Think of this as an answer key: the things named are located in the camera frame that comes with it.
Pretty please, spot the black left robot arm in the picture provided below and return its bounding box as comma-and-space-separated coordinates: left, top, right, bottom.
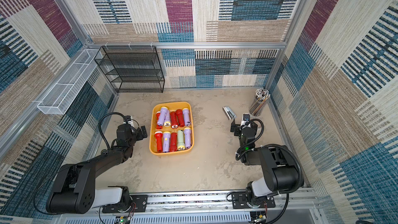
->
46, 115, 145, 214

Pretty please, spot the red flashlight bottom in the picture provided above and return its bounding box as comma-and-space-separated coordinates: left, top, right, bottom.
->
169, 132, 177, 152

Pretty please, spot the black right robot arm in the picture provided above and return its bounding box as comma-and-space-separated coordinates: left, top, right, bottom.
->
231, 114, 304, 198

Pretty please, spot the yellow plastic storage tray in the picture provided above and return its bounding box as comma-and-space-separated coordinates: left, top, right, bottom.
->
148, 102, 195, 156

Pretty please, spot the clear cup of pencils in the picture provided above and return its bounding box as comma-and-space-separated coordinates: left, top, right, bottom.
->
249, 88, 271, 116

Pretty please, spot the red flashlight one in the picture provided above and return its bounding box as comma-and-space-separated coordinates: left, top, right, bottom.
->
176, 109, 185, 127

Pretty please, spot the black mesh shelf rack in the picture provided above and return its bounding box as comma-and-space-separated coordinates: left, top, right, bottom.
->
94, 46, 165, 93

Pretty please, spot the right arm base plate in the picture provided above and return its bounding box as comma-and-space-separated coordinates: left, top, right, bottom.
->
227, 191, 276, 209

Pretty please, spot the red flashlight two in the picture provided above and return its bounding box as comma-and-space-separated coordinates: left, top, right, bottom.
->
170, 112, 179, 129

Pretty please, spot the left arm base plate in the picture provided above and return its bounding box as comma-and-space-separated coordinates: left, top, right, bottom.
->
101, 195, 148, 214

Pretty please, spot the white wire wall basket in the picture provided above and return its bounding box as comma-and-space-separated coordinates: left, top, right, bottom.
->
37, 49, 98, 115

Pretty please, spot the light blue stapler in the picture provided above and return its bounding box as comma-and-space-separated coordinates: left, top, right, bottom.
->
223, 106, 236, 120

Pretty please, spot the aluminium front rail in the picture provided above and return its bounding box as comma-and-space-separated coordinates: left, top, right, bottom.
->
52, 188, 328, 224

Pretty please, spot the mint green flashlight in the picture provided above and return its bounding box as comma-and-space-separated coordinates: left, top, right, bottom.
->
177, 130, 186, 151

